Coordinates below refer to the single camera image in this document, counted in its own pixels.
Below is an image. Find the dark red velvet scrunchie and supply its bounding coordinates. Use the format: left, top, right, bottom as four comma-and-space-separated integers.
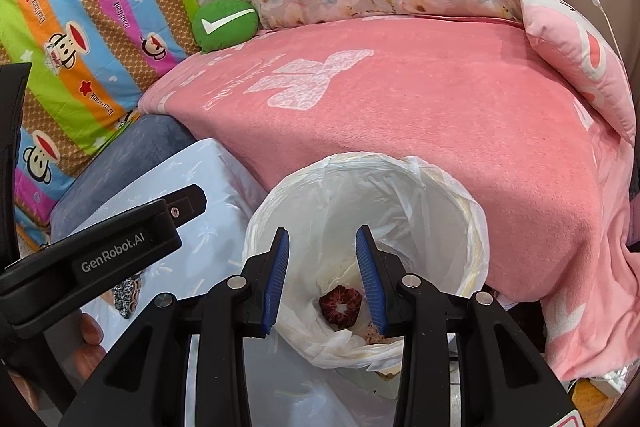
318, 285, 362, 331

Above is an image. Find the leopard print scrunchie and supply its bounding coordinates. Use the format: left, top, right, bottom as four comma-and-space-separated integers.
111, 275, 141, 320

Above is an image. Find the white lined trash bin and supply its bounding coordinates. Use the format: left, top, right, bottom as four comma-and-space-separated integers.
242, 150, 492, 371

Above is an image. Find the left human hand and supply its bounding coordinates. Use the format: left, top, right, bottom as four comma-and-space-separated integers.
8, 311, 106, 411

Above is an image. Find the light blue palm sheet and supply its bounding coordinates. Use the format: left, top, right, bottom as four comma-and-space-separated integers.
77, 139, 266, 314

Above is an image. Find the blue-grey velvet cushion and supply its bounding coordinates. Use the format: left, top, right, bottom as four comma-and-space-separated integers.
50, 115, 195, 242

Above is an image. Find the green checkmark plush cushion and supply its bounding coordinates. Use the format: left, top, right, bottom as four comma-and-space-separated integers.
192, 0, 259, 52

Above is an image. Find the pink towel blanket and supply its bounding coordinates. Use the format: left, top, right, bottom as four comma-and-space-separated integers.
139, 16, 639, 379

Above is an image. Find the colourful monkey striped pillow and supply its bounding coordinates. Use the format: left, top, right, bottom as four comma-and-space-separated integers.
1, 0, 198, 247

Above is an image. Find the pink printed pillow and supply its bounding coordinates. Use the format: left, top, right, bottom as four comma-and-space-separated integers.
520, 0, 637, 144

